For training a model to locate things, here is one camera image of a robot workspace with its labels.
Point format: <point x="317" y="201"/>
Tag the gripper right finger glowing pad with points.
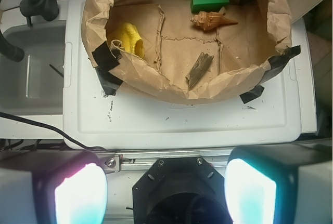
<point x="279" y="183"/>

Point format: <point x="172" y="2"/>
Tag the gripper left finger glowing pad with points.
<point x="51" y="186"/>

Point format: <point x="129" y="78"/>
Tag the white plastic bin lid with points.
<point x="285" y="110"/>

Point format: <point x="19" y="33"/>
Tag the grey sink basin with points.
<point x="34" y="85"/>

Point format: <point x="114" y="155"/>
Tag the black tape strip right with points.
<point x="277" y="64"/>

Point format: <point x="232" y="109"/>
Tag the black tape strip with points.
<point x="107" y="59"/>
<point x="277" y="64"/>

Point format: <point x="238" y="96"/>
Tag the black tape strip left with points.
<point x="107" y="59"/>

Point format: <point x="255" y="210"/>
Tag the brown wood bark piece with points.
<point x="199" y="68"/>

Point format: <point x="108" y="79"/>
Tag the brown paper bag tray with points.
<point x="172" y="45"/>

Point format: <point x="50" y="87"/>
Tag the orange spiral seashell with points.
<point x="210" y="20"/>

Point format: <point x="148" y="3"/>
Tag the green rectangular block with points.
<point x="207" y="5"/>

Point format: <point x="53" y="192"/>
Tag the aluminium extrusion rail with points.
<point x="135" y="160"/>

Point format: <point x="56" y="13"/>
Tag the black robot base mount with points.
<point x="185" y="194"/>

